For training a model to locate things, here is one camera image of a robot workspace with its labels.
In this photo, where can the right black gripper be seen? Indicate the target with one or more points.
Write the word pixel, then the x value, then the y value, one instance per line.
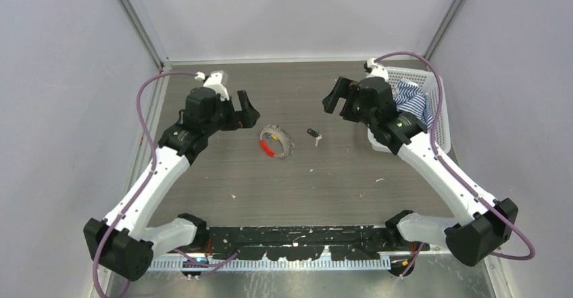
pixel 344 88

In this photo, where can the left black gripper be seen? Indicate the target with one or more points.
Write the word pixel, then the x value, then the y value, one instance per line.
pixel 245 118

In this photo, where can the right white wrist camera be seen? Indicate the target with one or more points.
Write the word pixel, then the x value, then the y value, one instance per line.
pixel 375 69

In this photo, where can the aluminium frame rail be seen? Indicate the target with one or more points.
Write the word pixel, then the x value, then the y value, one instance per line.
pixel 394 261

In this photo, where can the metal spring coil keyring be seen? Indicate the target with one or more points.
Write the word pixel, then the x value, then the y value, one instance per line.
pixel 282 137

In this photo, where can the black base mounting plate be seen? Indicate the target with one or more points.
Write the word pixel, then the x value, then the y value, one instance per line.
pixel 297 243

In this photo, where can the silver key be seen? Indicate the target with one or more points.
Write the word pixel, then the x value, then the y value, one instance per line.
pixel 317 140

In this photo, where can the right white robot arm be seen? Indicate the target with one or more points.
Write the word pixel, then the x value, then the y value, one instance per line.
pixel 438 170

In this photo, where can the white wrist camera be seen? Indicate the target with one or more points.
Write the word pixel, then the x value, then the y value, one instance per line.
pixel 216 81
pixel 375 69

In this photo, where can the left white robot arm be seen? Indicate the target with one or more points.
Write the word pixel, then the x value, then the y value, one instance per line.
pixel 156 175

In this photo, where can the red handled key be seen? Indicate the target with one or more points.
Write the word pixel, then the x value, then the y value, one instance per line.
pixel 265 146

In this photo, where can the blue striped cloth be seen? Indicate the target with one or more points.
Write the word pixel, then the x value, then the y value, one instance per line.
pixel 410 97

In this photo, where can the white plastic basket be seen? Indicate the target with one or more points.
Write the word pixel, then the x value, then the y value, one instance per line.
pixel 437 100

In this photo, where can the black key fob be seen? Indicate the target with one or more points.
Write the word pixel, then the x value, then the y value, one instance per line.
pixel 313 133

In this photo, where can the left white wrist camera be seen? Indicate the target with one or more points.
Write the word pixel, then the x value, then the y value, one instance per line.
pixel 216 81

